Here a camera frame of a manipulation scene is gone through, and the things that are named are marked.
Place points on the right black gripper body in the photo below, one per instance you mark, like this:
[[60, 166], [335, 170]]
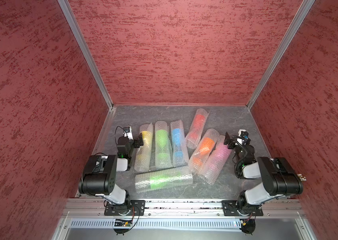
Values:
[[232, 142]]

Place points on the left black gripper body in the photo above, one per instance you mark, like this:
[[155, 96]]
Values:
[[137, 142]]

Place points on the yellow glass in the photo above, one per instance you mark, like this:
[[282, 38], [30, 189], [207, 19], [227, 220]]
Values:
[[143, 154]]

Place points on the clear bubble wrap sheet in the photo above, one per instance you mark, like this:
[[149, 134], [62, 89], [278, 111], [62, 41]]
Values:
[[180, 176]]

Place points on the bright green wine glass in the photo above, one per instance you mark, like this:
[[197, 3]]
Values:
[[159, 182]]

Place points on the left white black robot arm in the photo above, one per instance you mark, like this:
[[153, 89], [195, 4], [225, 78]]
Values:
[[99, 177]]

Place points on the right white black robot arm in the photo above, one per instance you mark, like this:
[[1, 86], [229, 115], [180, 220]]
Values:
[[278, 177]]

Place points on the orange glass in bubble wrap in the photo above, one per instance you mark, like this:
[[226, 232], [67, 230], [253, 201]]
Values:
[[203, 150]]

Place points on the pink glass in bubble wrap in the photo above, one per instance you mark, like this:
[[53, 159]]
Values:
[[215, 162]]

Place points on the green glass in bubble wrap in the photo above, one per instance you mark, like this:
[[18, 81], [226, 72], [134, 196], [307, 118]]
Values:
[[163, 159]]

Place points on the red glass in bubble wrap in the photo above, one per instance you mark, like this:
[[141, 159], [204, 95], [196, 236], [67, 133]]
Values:
[[194, 135]]

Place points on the blue glass in bubble wrap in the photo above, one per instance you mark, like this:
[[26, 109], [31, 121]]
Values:
[[180, 150]]

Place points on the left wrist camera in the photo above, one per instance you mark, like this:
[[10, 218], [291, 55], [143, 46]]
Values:
[[128, 132]]

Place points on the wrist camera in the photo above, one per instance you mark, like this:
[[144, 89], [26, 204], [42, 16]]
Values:
[[128, 132], [244, 134]]

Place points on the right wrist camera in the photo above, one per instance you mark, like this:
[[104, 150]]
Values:
[[244, 134]]

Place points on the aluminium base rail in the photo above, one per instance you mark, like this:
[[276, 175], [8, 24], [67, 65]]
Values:
[[179, 214]]

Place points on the left aluminium corner post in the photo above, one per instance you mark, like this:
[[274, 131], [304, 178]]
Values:
[[74, 26]]

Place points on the aluminium corner post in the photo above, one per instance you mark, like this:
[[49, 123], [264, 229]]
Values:
[[74, 26], [297, 21]]

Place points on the right aluminium corner post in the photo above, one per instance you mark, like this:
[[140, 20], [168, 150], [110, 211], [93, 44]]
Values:
[[297, 21]]

